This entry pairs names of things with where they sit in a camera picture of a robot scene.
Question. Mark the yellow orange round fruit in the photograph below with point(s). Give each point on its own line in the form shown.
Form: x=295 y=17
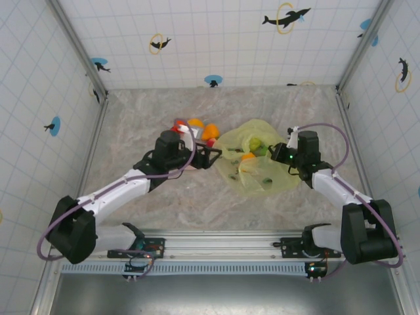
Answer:
x=196 y=123

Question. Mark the metal side rail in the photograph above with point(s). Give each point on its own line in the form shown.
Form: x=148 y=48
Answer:
x=357 y=141
x=88 y=149

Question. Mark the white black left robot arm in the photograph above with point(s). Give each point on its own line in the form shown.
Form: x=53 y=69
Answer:
x=111 y=193

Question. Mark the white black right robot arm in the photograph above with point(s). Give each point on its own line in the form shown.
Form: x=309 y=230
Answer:
x=367 y=229

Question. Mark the red wrinkled apple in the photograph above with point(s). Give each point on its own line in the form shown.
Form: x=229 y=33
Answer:
x=179 y=126

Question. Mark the small circuit board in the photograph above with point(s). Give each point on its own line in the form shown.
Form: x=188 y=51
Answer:
x=141 y=262
x=315 y=269

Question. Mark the pink red fruit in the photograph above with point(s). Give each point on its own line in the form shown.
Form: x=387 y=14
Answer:
x=211 y=142

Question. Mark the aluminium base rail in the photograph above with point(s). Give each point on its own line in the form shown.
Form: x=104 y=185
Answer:
x=223 y=243

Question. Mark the green fruit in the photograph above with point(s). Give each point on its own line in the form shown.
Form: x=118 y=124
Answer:
x=255 y=143

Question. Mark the grey metal panel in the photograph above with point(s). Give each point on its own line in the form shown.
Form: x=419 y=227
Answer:
x=213 y=295

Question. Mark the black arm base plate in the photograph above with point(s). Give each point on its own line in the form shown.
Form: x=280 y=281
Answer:
x=154 y=244
x=288 y=244

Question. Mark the metal corner post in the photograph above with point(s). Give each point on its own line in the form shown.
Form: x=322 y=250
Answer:
x=78 y=49
x=364 y=42

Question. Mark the deep orange fruit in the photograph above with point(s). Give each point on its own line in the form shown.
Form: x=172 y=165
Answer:
x=210 y=131

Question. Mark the yellow plastic bag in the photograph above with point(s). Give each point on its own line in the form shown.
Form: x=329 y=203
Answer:
x=252 y=131

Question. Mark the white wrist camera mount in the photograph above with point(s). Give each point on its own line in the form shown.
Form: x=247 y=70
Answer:
x=188 y=138
x=293 y=138

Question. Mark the red orange wrinkled fruit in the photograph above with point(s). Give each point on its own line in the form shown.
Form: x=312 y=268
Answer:
x=248 y=157

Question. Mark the fish sticker on blue circle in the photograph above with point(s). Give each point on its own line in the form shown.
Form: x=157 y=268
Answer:
x=55 y=126
x=213 y=80
x=98 y=64

